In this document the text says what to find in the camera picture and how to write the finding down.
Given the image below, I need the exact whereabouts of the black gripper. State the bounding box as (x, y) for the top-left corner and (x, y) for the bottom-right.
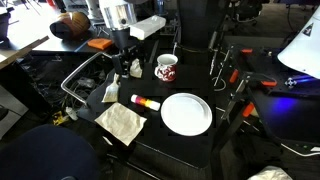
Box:
(111, 28), (145, 80)

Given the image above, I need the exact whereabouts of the orange pink glue stick marker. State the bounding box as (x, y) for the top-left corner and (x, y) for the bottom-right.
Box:
(130, 94), (162, 112)

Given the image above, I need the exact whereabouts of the red white-lined mug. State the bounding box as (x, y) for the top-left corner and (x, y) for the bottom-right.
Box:
(154, 53), (179, 83)

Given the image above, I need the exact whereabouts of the beige crumpled cloth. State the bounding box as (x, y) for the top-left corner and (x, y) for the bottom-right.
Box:
(129, 58), (144, 79)

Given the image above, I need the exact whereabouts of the orange sponge block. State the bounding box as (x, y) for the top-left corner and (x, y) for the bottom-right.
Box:
(87, 37), (114, 51)

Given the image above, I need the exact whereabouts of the crumpled brown paper napkin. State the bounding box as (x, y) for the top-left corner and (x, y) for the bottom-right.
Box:
(94, 102), (148, 147)

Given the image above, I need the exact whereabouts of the white power strip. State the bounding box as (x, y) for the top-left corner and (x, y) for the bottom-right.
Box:
(64, 106), (79, 122)

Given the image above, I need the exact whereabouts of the brown black round ball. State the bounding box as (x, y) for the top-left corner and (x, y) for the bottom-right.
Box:
(49, 11), (92, 40)

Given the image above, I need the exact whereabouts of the yellow black tool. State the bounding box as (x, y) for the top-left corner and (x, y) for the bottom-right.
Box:
(52, 110), (70, 127)

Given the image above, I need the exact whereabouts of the white round plate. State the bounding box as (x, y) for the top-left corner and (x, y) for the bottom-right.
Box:
(160, 92), (214, 137)

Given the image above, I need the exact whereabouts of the black upright column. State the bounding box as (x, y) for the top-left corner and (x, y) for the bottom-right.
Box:
(176, 0), (231, 51)

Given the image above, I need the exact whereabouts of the light wooden desk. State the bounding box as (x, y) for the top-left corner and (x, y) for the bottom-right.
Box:
(0, 35), (50, 69)

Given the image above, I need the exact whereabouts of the black orange bar clamp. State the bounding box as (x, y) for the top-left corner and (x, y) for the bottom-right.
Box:
(218, 71), (279, 134)
(208, 46), (256, 89)

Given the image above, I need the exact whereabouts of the white flat board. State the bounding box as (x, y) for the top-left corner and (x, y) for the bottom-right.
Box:
(0, 84), (29, 140)

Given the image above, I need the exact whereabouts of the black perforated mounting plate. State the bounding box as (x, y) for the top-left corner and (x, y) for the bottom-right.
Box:
(223, 34), (320, 101)

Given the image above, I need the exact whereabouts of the white crumpled bag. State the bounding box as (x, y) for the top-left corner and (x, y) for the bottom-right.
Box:
(248, 165), (294, 180)

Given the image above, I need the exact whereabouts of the grey cable bundle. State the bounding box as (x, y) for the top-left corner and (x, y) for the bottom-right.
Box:
(63, 66), (108, 108)

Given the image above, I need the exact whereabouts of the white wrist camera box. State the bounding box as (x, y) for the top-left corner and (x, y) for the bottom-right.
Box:
(129, 15), (167, 41)

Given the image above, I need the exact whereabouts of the thin white cable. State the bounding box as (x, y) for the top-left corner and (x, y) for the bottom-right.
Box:
(281, 143), (320, 158)

